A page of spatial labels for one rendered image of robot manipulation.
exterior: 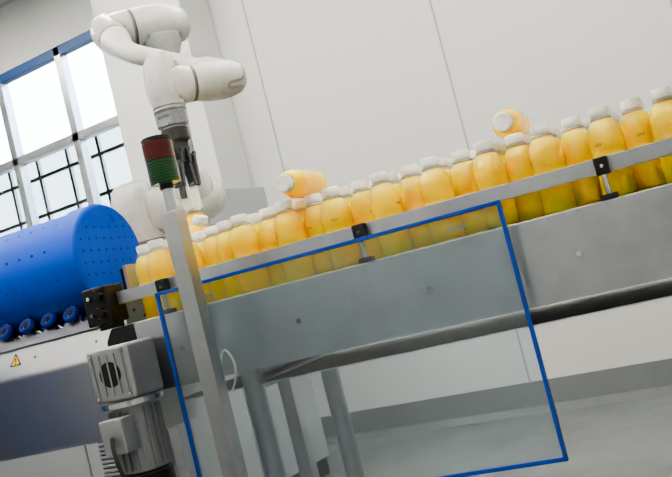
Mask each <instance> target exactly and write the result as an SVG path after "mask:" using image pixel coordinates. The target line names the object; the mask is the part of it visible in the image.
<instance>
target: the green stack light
mask: <svg viewBox="0 0 672 477"><path fill-rule="evenodd" d="M146 169H147V173H148V178H149V182H150V186H151V187H159V185H160V184H163V183H167V182H173V184H175V183H177V182H179V181H180V180H181V178H180V174H179V169H178V165H177V161H176V158H175V157H164V158H159V159H155V160H152V161H149V162H147V163H146Z"/></svg>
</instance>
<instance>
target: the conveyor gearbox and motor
mask: <svg viewBox="0 0 672 477"><path fill-rule="evenodd" d="M86 357H87V361H88V366H89V370H90V375H91V379H92V383H93V388H94V392H95V397H96V401H97V404H98V405H101V407H100V409H101V411H102V412H104V411H111V412H110V413H109V414H108V418H109V419H108V420H106V421H103V422H100V423H99V428H100V433H101V437H102V441H103V446H104V450H105V454H106V457H111V456H113V458H114V461H115V464H116V466H117V469H118V471H119V473H120V475H121V477H177V476H176V472H175V468H174V463H171V462H170V460H171V458H173V455H172V451H171V447H170V442H169V438H168V434H167V429H166V425H165V421H164V417H163V412H162V408H161V404H160V400H156V398H158V397H161V396H163V394H164V392H163V390H162V389H161V388H163V380H162V376H161V372H160V367H159V363H158V359H157V354H156V350H155V346H154V342H153V338H152V337H145V338H141V339H137V340H133V341H129V342H125V343H121V344H117V345H113V346H109V347H105V348H101V349H97V350H93V351H89V352H88V353H87V354H86ZM159 389H160V390H159ZM124 472H125V473H124Z"/></svg>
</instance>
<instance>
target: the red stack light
mask: <svg viewBox="0 0 672 477"><path fill-rule="evenodd" d="M141 148H142V152H143V156H144V161H145V164H146V163H147V162H149V161H152V160H155V159H159V158H164V157H175V153H174V149H173V145H172V140H171V139H169V138H162V139H156V140H152V141H148V142H146V143H144V144H142V145H141Z"/></svg>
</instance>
